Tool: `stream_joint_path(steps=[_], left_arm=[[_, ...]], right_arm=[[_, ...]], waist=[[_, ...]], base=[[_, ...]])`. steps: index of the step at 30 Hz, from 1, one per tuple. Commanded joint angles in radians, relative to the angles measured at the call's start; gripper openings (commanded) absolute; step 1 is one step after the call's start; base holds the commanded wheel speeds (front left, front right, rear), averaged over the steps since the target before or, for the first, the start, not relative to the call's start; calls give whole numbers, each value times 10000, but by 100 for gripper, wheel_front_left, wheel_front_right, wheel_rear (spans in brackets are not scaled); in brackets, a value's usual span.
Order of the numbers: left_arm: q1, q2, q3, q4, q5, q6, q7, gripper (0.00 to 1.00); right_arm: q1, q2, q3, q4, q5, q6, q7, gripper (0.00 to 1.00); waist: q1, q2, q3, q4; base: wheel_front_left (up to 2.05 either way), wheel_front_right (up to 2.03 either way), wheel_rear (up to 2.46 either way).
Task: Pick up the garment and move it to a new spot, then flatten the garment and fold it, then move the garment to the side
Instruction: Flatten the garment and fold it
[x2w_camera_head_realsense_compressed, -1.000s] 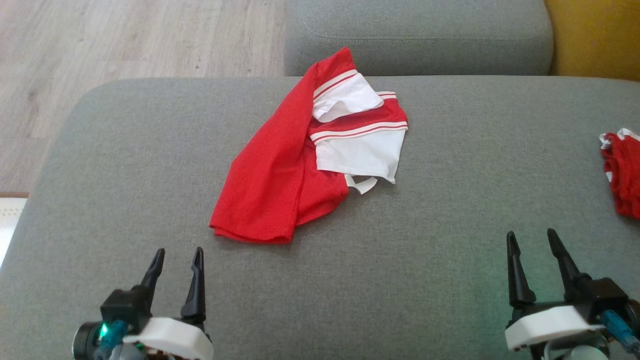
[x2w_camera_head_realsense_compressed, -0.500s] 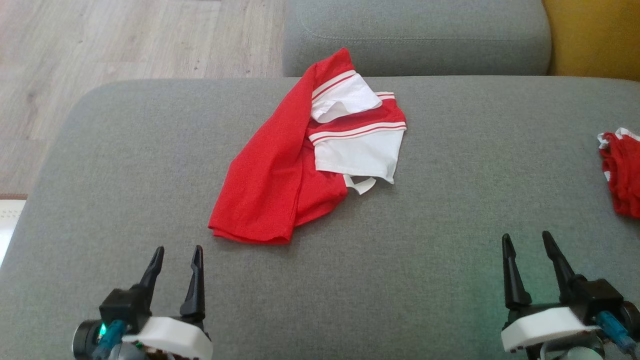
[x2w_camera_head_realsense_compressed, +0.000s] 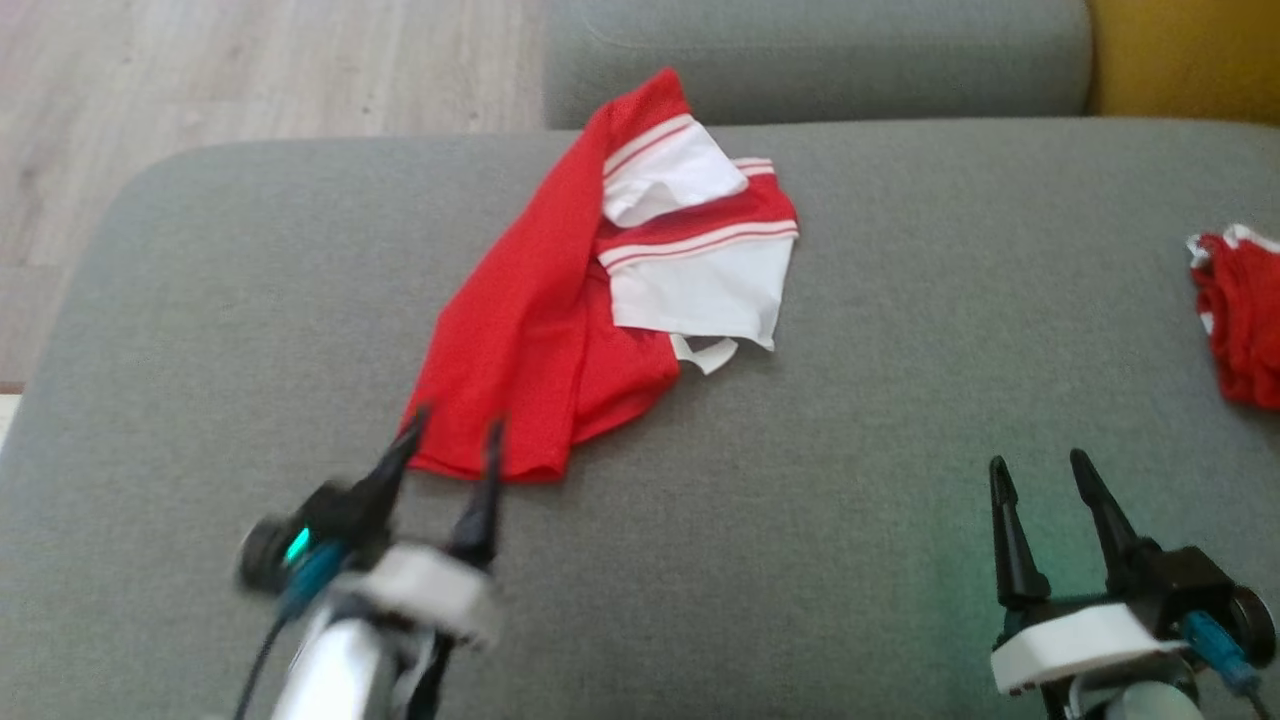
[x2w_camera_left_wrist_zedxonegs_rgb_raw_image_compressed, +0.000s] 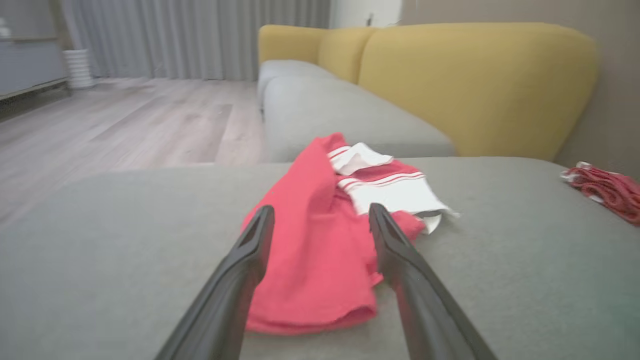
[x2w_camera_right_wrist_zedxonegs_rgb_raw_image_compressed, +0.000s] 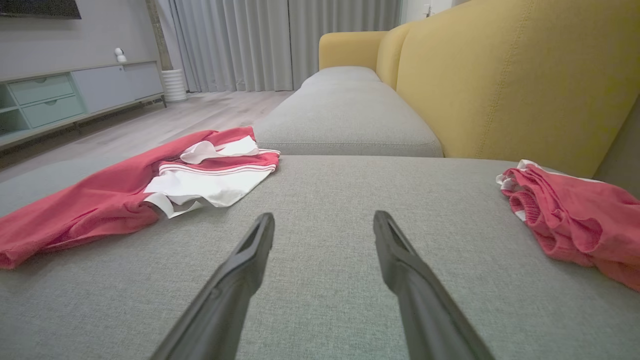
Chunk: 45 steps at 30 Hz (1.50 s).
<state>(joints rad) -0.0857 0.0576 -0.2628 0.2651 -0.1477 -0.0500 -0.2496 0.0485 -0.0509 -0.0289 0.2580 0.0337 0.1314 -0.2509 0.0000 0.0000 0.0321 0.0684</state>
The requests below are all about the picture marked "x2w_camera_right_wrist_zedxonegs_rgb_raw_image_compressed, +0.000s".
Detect yellow sofa backrest frame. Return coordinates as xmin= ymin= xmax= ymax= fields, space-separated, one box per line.
xmin=318 ymin=0 xmax=640 ymax=179

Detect red shirt with white panel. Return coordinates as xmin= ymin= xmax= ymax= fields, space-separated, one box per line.
xmin=0 ymin=126 xmax=281 ymax=271

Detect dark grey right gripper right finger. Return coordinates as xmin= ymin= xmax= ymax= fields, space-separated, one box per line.
xmin=372 ymin=210 xmax=496 ymax=360

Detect large grey sofa chaise cushion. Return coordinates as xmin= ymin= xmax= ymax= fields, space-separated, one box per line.
xmin=0 ymin=155 xmax=640 ymax=360

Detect white ribbed plant pot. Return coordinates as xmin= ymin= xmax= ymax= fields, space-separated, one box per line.
xmin=161 ymin=69 xmax=188 ymax=103

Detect grey green TV cabinet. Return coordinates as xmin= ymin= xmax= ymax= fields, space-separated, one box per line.
xmin=0 ymin=60 xmax=167 ymax=151

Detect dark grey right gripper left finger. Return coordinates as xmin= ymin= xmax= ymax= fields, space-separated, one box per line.
xmin=152 ymin=213 xmax=275 ymax=360

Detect grey pleated curtain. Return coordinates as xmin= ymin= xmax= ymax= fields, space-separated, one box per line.
xmin=155 ymin=0 xmax=403 ymax=93

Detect red shorts with white trim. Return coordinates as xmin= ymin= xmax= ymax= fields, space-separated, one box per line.
xmin=496 ymin=159 xmax=640 ymax=293

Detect grey sofa seat cushion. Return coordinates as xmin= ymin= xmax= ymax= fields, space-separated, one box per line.
xmin=251 ymin=66 xmax=444 ymax=158

